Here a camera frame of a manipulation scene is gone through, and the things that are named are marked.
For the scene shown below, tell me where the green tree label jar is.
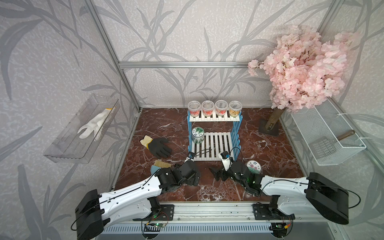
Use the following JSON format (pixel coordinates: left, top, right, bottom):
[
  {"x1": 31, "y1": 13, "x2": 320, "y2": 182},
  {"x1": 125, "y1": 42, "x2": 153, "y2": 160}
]
[{"x1": 192, "y1": 127, "x2": 205, "y2": 145}]

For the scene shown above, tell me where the white wire mesh basket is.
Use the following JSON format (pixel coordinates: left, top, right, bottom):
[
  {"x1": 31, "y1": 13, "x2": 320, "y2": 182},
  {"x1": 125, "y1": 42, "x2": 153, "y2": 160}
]
[{"x1": 292, "y1": 100, "x2": 366, "y2": 166}]

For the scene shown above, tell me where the wooden handled brush in basket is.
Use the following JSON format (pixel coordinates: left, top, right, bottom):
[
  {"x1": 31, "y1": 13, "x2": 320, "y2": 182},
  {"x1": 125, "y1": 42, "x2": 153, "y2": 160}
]
[{"x1": 337, "y1": 130, "x2": 355, "y2": 141}]

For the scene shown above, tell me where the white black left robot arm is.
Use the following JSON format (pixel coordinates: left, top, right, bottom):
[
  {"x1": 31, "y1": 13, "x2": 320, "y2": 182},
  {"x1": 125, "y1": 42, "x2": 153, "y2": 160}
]
[{"x1": 71, "y1": 160, "x2": 201, "y2": 240}]

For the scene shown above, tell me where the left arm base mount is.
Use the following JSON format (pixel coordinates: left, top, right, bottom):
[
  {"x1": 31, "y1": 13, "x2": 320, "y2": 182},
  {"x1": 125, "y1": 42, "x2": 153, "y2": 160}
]
[{"x1": 133, "y1": 197, "x2": 175, "y2": 222}]

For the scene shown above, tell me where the clear lidded seed container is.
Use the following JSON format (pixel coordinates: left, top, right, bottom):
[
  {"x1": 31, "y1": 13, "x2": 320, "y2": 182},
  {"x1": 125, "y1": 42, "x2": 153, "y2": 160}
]
[{"x1": 202, "y1": 101, "x2": 215, "y2": 118}]

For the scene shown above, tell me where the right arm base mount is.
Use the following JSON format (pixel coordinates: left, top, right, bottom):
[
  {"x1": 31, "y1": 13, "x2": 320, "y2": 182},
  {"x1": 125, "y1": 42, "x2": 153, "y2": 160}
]
[{"x1": 252, "y1": 195, "x2": 296, "y2": 221}]

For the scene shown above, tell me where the black and yellow work glove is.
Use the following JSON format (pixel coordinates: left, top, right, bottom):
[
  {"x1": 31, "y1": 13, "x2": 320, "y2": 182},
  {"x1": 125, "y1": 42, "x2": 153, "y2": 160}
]
[{"x1": 140, "y1": 136, "x2": 172, "y2": 159}]

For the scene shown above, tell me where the clear container red seed packet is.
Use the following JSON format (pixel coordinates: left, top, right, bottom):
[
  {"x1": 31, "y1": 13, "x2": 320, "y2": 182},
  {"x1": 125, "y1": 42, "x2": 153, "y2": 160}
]
[{"x1": 188, "y1": 101, "x2": 201, "y2": 118}]

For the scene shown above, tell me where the white glove in tray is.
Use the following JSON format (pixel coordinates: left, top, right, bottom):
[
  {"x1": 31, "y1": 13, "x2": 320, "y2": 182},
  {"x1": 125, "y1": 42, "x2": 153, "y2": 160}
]
[{"x1": 78, "y1": 109, "x2": 113, "y2": 141}]

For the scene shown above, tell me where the clear acrylic wall tray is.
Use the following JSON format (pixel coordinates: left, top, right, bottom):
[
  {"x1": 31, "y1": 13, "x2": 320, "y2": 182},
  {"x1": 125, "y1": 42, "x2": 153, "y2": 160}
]
[{"x1": 44, "y1": 94, "x2": 121, "y2": 164}]

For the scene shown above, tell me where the flower label jar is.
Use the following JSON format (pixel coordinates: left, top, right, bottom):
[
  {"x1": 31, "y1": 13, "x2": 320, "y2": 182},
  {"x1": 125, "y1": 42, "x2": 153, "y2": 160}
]
[{"x1": 246, "y1": 160, "x2": 262, "y2": 174}]

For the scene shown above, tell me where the aluminium front rail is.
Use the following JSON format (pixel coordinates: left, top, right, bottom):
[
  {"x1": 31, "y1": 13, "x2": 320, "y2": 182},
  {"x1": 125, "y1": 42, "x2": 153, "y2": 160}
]
[{"x1": 89, "y1": 200, "x2": 340, "y2": 224}]

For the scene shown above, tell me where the blue and white wooden shelf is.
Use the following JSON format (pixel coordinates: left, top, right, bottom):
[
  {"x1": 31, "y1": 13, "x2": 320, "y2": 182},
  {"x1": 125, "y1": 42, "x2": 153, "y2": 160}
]
[{"x1": 187, "y1": 112, "x2": 243, "y2": 162}]

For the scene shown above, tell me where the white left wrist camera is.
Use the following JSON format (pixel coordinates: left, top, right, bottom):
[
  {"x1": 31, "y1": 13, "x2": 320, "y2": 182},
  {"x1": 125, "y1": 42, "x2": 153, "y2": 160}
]
[{"x1": 186, "y1": 152, "x2": 196, "y2": 161}]

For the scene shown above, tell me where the pink blossom artificial tree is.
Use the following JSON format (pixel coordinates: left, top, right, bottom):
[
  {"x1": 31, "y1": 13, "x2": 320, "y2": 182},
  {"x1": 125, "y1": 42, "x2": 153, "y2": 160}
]
[{"x1": 248, "y1": 26, "x2": 360, "y2": 136}]

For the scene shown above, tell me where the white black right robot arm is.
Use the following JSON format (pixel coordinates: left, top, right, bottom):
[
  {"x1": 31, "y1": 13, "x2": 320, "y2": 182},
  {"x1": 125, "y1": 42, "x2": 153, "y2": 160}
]
[{"x1": 210, "y1": 162, "x2": 350, "y2": 225}]

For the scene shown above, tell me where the clear plastic seed container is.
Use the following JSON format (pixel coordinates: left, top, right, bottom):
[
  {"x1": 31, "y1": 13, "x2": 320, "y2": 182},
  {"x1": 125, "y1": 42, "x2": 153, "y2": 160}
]
[{"x1": 215, "y1": 100, "x2": 229, "y2": 116}]

